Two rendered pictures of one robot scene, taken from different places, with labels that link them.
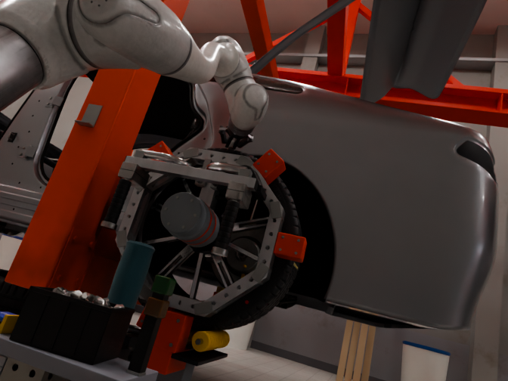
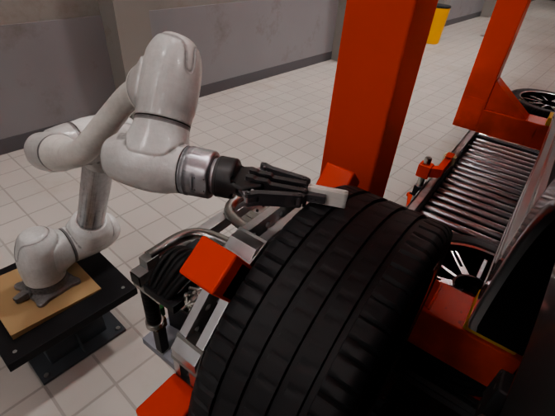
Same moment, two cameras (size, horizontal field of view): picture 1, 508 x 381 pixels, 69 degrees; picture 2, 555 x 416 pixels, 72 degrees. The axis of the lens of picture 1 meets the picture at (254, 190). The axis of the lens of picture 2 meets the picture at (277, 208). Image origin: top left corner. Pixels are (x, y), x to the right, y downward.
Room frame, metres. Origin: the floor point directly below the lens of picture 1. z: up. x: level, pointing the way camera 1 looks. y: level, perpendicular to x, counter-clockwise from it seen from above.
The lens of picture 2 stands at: (1.43, -0.42, 1.57)
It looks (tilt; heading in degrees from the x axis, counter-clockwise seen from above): 36 degrees down; 108
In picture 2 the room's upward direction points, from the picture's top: 5 degrees clockwise
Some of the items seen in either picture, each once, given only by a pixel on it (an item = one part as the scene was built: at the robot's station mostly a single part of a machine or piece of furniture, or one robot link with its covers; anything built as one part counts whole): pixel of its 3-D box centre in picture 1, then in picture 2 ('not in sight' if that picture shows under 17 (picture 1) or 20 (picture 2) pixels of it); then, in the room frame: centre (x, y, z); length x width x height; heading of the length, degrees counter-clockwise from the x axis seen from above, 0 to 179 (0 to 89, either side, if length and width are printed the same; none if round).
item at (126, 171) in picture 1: (134, 175); (252, 210); (1.10, 0.36, 0.93); 0.09 x 0.05 x 0.05; 165
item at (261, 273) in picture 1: (199, 227); (272, 303); (1.25, 0.15, 0.85); 0.54 x 0.07 x 0.54; 75
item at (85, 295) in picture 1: (77, 320); (202, 301); (0.94, 0.32, 0.51); 0.20 x 0.14 x 0.13; 83
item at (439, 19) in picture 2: not in sight; (434, 24); (1.47, 7.80, 0.31); 0.41 x 0.40 x 0.63; 69
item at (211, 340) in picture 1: (212, 339); not in sight; (1.31, 0.00, 0.51); 0.29 x 0.06 x 0.06; 165
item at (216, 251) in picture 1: (227, 226); (150, 303); (0.98, 0.04, 0.83); 0.04 x 0.04 x 0.16
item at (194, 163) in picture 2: (242, 121); (201, 172); (1.11, 0.10, 1.20); 0.09 x 0.06 x 0.09; 99
